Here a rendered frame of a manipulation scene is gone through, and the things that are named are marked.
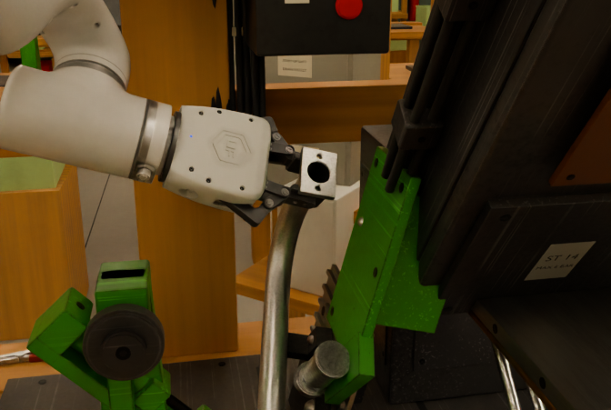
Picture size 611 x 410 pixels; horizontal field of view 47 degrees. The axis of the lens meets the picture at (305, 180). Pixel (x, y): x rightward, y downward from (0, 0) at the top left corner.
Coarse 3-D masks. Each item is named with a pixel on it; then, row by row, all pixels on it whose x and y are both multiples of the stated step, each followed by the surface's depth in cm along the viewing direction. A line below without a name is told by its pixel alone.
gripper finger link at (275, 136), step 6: (276, 132) 78; (276, 138) 78; (282, 138) 78; (276, 156) 79; (282, 156) 78; (288, 156) 77; (294, 156) 77; (282, 162) 78; (288, 162) 78; (294, 162) 77; (288, 168) 79; (294, 168) 79
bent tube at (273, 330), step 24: (312, 168) 78; (312, 192) 74; (288, 216) 82; (288, 240) 84; (288, 264) 84; (288, 288) 83; (264, 312) 82; (288, 312) 82; (264, 336) 80; (264, 360) 78; (264, 384) 77; (264, 408) 75
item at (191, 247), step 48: (144, 0) 92; (192, 0) 93; (144, 48) 94; (192, 48) 95; (144, 96) 96; (192, 96) 97; (144, 192) 100; (144, 240) 102; (192, 240) 103; (192, 288) 106; (192, 336) 108
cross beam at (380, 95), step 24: (0, 96) 102; (288, 96) 109; (312, 96) 109; (336, 96) 110; (360, 96) 111; (384, 96) 111; (288, 120) 110; (312, 120) 110; (336, 120) 111; (360, 120) 112; (384, 120) 113; (288, 144) 111
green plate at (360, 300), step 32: (384, 160) 73; (384, 192) 71; (416, 192) 66; (384, 224) 70; (416, 224) 68; (352, 256) 77; (384, 256) 68; (352, 288) 75; (384, 288) 69; (416, 288) 71; (352, 320) 73; (384, 320) 71; (416, 320) 72
